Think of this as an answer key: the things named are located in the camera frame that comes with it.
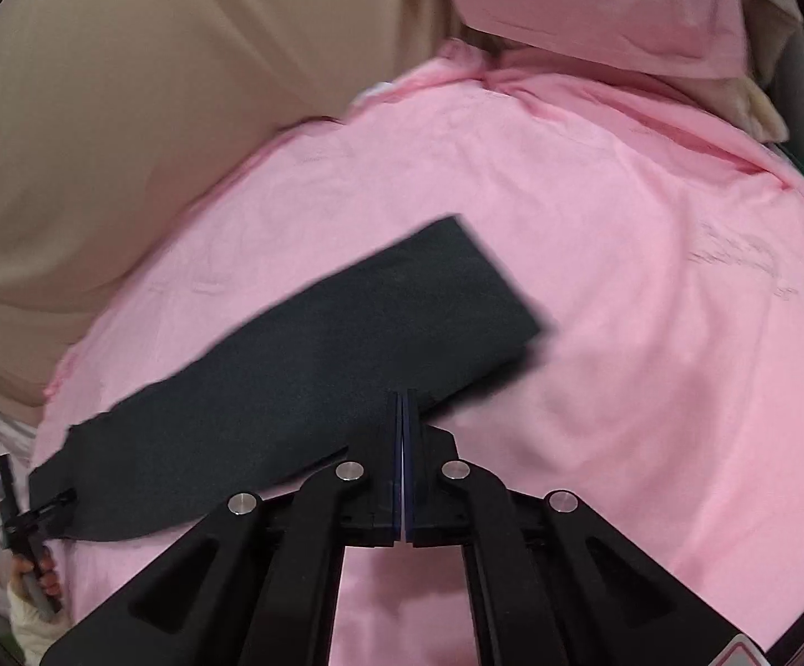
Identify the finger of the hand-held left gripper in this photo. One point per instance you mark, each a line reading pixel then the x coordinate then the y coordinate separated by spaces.
pixel 51 505

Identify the dark grey pants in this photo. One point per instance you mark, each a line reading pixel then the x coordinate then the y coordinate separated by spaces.
pixel 304 361

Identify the beige curtain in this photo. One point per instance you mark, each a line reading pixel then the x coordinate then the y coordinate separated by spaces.
pixel 131 118

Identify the person's left hand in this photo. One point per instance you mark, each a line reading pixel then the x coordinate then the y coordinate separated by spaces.
pixel 46 579

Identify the pink pillow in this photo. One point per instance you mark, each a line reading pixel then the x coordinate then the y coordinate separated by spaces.
pixel 582 0

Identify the cream cloth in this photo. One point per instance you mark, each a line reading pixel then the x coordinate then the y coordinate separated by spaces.
pixel 762 104

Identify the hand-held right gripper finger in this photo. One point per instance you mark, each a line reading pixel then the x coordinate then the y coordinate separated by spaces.
pixel 408 444
pixel 396 444

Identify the pink bed sheet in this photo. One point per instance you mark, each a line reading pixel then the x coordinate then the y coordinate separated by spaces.
pixel 582 222

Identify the person's left forearm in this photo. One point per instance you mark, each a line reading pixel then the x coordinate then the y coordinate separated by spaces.
pixel 31 628

